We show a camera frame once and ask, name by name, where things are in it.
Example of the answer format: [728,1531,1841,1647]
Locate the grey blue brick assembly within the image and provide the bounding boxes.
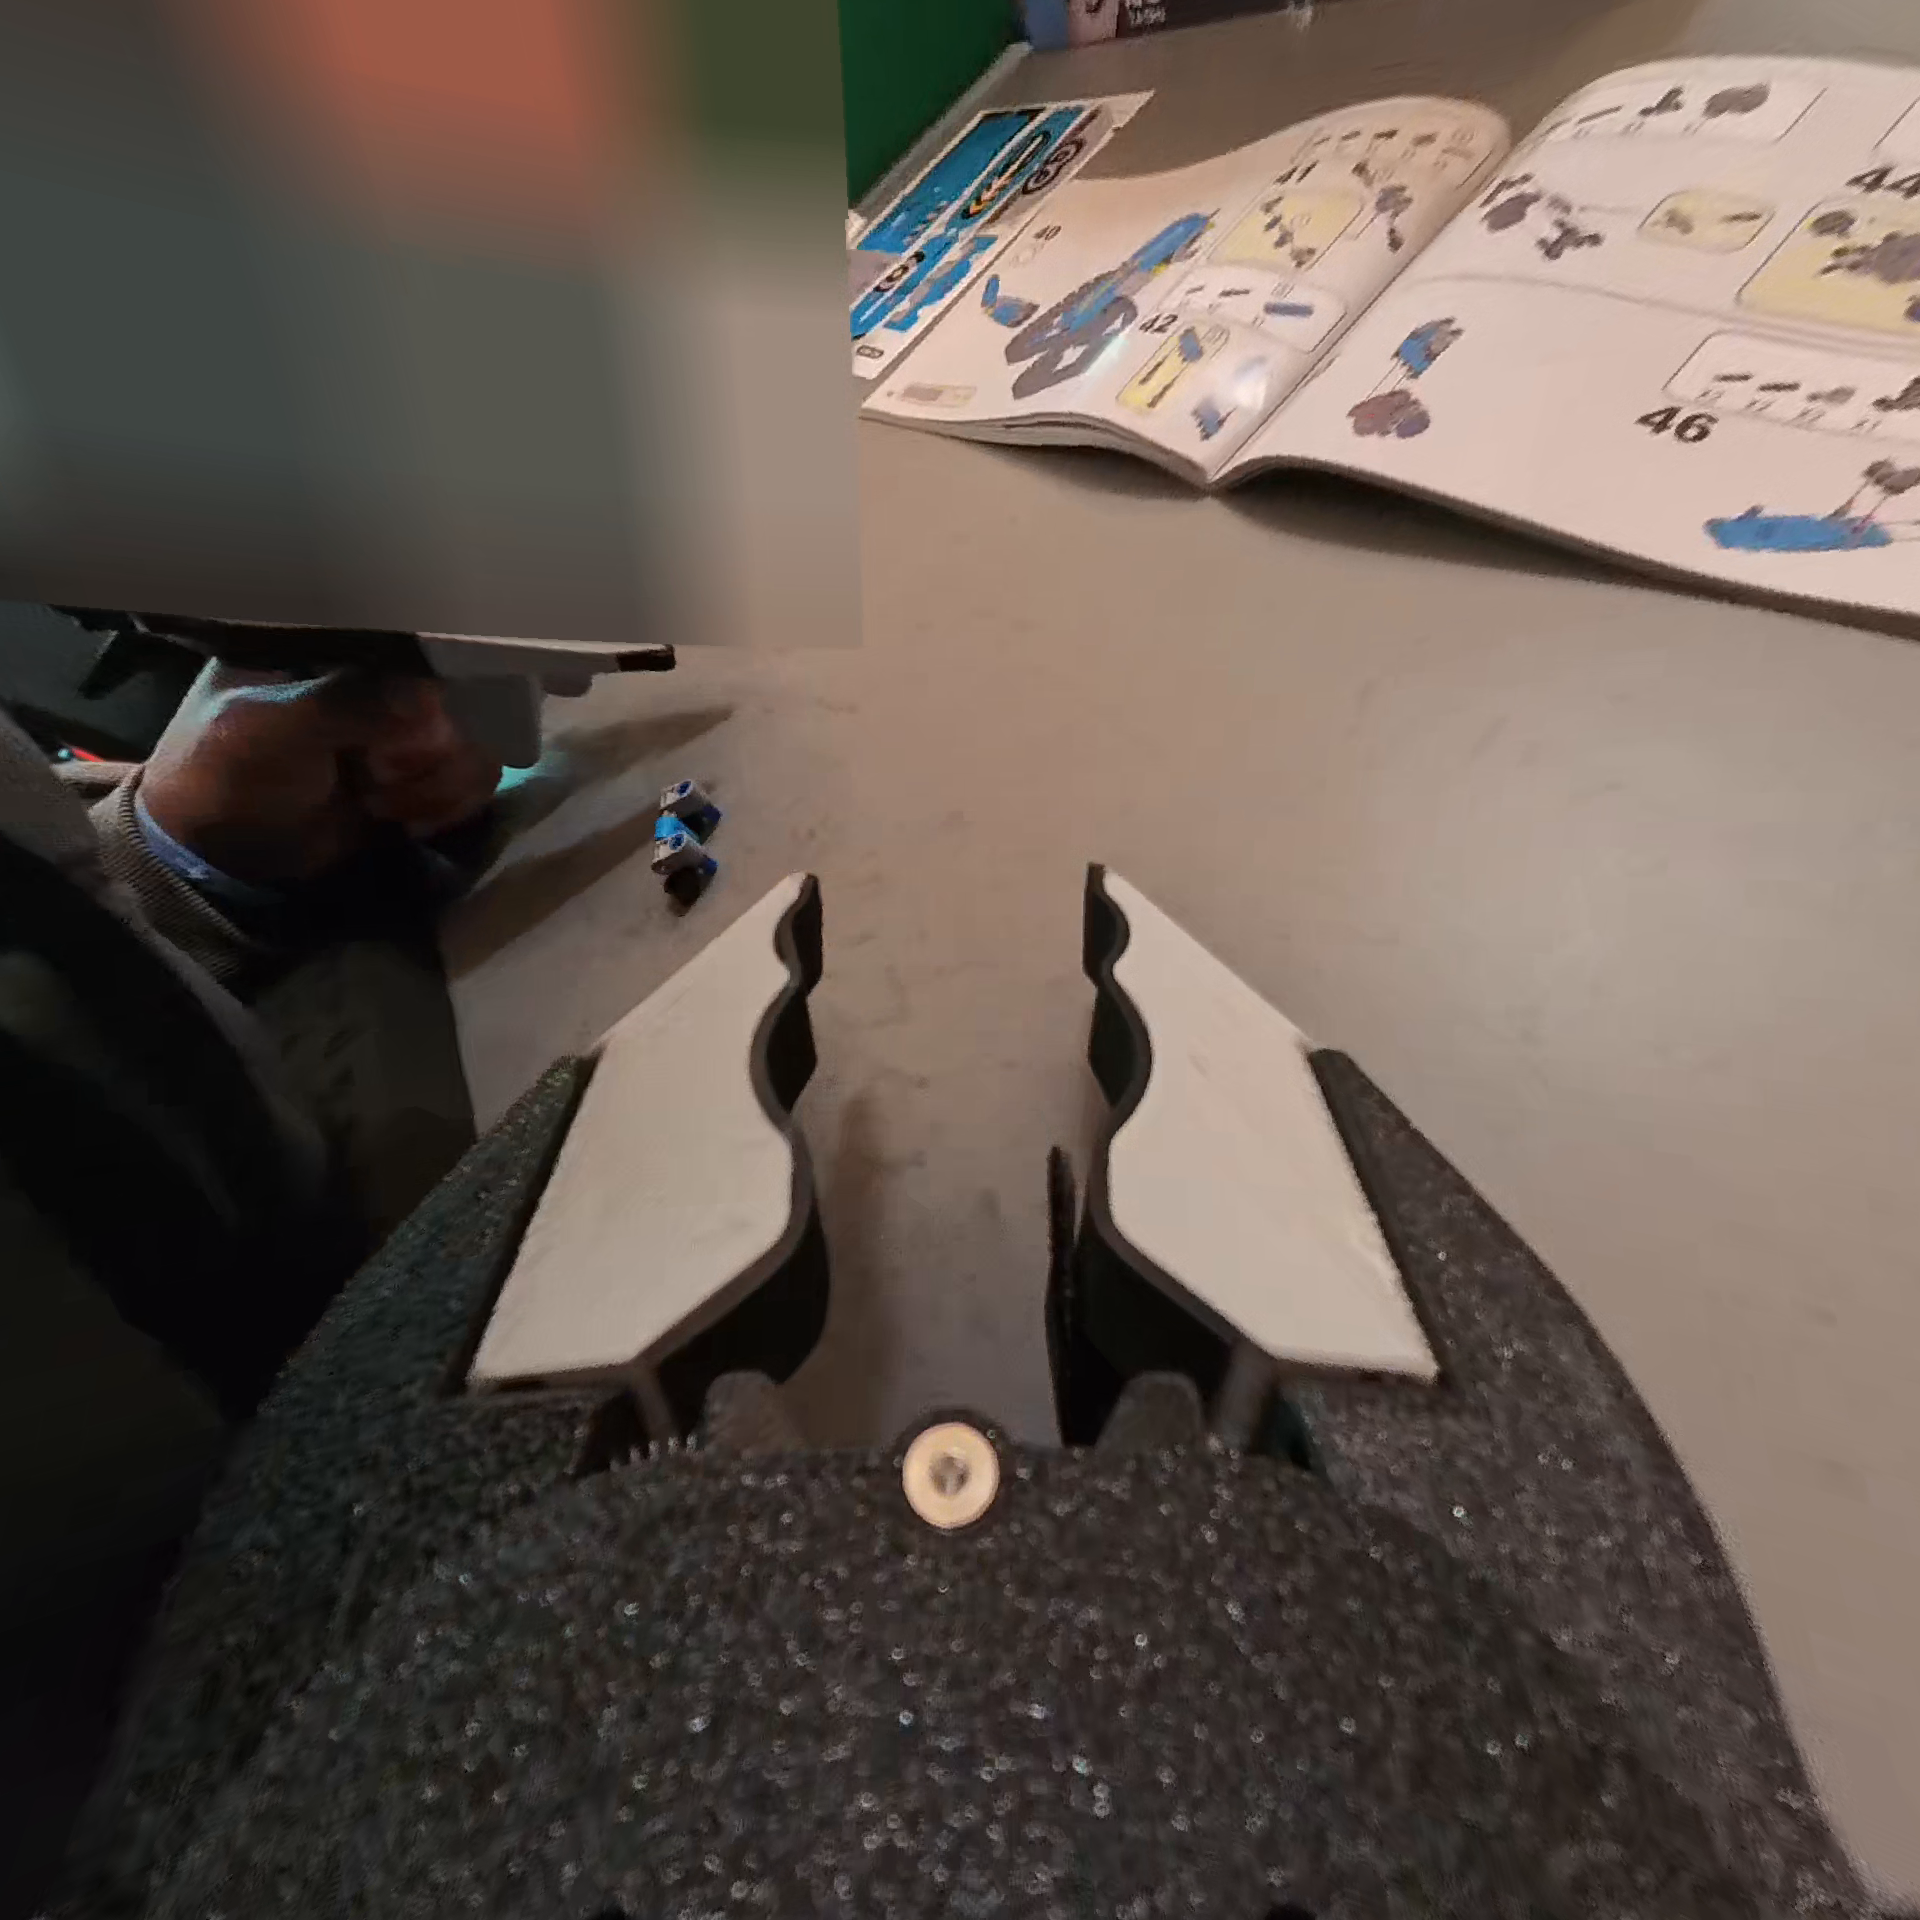
[648,778,723,913]

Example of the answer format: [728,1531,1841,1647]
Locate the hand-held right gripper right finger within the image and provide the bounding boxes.
[1046,862,1442,1453]

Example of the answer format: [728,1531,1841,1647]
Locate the person's dark clothing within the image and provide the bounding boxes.
[0,838,482,1920]

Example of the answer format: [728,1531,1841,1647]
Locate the grey desk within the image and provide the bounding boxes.
[434,0,1920,1920]

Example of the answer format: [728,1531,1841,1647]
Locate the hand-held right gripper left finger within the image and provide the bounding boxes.
[465,874,832,1445]

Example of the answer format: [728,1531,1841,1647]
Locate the person's left forearm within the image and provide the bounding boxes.
[0,705,271,991]

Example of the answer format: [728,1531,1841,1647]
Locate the sticker sheet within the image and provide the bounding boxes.
[843,90,1155,385]

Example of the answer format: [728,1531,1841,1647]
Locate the person's left hand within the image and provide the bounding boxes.
[150,660,507,893]

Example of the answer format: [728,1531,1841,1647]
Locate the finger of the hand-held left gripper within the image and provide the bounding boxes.
[194,627,680,701]

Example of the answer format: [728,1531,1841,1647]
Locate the instruction booklet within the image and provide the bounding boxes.
[858,53,1920,639]

